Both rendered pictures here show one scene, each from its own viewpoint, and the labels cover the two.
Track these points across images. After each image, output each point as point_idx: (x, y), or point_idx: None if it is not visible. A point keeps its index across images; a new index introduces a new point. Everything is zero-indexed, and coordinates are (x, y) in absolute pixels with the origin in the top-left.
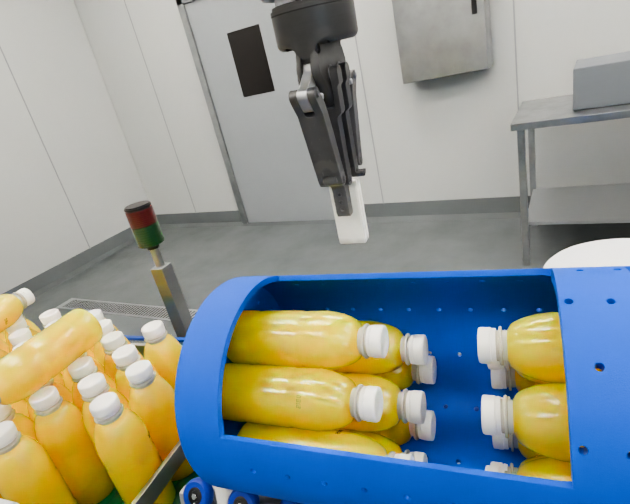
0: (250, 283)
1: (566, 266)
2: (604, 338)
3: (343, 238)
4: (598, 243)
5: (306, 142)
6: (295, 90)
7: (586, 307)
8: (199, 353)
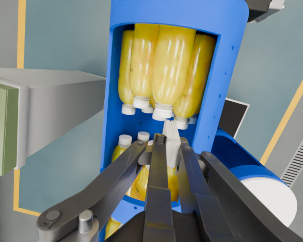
0: (193, 18)
1: (272, 190)
2: (118, 208)
3: (164, 124)
4: (292, 210)
5: (107, 167)
6: (41, 240)
7: (131, 211)
8: (126, 0)
